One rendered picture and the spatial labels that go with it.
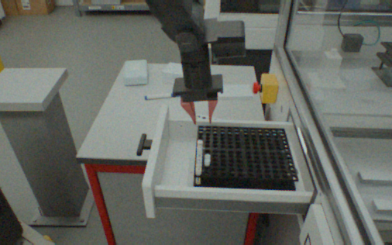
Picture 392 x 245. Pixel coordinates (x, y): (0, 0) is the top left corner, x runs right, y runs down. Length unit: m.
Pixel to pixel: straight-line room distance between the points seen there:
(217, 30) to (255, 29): 0.88
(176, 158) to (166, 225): 0.43
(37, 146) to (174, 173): 0.85
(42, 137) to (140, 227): 0.57
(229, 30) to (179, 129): 0.36
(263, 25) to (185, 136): 0.75
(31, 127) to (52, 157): 0.17
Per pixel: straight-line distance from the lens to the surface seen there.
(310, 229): 0.64
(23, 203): 2.01
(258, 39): 1.47
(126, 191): 1.06
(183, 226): 1.18
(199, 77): 0.61
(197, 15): 0.53
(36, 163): 1.58
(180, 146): 0.84
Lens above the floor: 1.39
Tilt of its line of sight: 37 degrees down
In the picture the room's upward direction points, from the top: straight up
